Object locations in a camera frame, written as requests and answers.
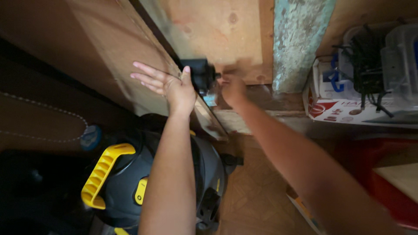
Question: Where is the person's right hand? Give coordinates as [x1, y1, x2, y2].
[217, 74, 248, 109]

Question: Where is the person's left hand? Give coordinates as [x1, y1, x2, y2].
[130, 61, 197, 115]

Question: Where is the brown wooden board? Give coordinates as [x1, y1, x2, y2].
[65, 0, 229, 141]

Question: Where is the black clamp knob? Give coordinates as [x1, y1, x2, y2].
[179, 59, 222, 95]

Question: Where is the blue plastic clip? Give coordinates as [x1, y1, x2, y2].
[329, 54, 345, 93]

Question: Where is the white printed cardboard box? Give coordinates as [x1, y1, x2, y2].
[302, 55, 418, 129]

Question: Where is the black and yellow vacuum cleaner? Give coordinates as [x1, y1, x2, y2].
[81, 114, 244, 235]

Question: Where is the blue round cap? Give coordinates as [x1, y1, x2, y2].
[80, 125, 103, 151]

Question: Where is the clear plastic container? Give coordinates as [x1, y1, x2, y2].
[338, 20, 418, 108]

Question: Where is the brown stitched leather seat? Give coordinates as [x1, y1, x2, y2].
[0, 88, 90, 154]

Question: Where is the red plastic stool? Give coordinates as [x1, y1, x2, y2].
[330, 139, 418, 230]

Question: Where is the weathered turquoise wooden post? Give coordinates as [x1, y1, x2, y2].
[272, 0, 337, 93]

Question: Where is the bundle of black cable ties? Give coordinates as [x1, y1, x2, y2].
[332, 24, 395, 118]

